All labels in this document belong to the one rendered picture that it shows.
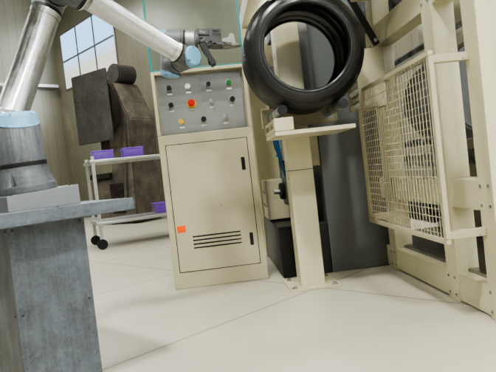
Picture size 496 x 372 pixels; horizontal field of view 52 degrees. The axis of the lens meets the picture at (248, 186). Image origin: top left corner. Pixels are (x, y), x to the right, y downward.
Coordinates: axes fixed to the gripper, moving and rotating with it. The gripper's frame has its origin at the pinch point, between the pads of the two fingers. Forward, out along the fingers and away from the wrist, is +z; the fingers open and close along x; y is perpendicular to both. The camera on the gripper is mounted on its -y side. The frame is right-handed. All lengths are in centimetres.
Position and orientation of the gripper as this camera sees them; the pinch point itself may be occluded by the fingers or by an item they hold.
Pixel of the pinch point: (238, 46)
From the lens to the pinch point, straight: 244.0
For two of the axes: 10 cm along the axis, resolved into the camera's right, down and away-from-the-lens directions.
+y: 0.1, -10.0, -0.2
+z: 10.0, 0.1, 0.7
